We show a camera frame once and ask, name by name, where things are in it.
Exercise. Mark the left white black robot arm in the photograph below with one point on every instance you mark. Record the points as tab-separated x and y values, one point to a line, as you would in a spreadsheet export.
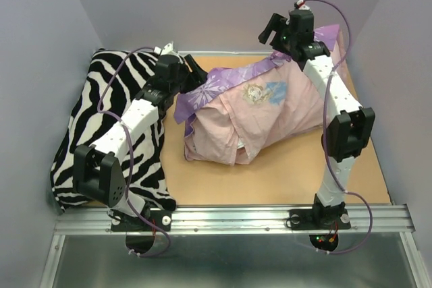
97	168

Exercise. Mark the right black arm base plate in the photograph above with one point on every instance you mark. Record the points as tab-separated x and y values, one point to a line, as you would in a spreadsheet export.
308	219

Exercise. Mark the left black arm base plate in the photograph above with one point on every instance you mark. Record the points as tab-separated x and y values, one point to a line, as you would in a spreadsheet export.
124	223

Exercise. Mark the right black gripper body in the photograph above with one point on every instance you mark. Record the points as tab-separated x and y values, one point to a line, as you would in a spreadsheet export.
284	40

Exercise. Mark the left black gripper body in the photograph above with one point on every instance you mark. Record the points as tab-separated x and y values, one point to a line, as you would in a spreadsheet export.
186	82

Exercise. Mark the aluminium mounting rail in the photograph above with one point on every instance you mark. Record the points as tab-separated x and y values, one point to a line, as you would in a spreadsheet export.
226	220

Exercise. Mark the purple pink princess pillowcase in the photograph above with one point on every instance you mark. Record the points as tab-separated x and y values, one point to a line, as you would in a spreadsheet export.
239	111

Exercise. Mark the zebra striped pillow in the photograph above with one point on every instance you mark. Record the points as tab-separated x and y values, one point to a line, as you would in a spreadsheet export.
114	78

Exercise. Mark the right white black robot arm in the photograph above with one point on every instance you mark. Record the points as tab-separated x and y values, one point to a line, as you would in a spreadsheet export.
347	125

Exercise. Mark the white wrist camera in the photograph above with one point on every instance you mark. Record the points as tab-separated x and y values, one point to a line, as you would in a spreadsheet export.
301	5
168	49

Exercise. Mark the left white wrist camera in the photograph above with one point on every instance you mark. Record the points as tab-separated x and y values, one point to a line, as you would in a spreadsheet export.
168	49

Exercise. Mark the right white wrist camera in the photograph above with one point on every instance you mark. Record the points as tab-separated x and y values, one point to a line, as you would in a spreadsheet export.
301	5

